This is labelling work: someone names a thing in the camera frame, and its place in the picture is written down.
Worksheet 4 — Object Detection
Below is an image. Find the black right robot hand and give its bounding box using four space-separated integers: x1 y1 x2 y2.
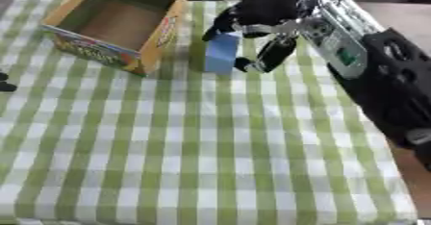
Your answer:
200 0 310 74

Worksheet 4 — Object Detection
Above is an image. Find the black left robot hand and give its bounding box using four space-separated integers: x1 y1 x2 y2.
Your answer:
0 71 19 93

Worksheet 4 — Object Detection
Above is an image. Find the blue rectangular block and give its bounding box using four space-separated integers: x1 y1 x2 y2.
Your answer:
202 30 244 74

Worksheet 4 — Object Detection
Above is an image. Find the tan cardboard box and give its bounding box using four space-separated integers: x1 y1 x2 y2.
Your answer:
40 0 189 76

